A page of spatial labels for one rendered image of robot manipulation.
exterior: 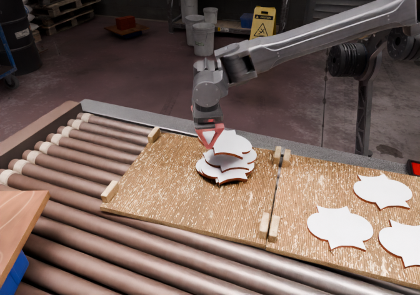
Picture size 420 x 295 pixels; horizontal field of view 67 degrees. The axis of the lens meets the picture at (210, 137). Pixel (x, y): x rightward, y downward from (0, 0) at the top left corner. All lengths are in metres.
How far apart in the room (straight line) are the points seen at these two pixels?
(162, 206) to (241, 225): 0.20
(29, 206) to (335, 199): 0.70
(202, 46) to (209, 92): 3.70
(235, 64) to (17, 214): 0.53
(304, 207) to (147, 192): 0.40
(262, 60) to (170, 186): 0.40
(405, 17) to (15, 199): 0.84
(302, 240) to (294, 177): 0.21
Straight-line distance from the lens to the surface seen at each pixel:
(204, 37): 4.29
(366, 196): 0.91
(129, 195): 0.85
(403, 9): 0.72
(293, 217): 0.80
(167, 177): 0.89
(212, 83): 0.63
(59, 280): 0.77
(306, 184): 0.90
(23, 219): 0.73
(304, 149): 1.06
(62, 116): 1.24
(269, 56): 0.69
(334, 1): 5.37
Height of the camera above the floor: 1.52
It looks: 35 degrees down
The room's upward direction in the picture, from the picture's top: straight up
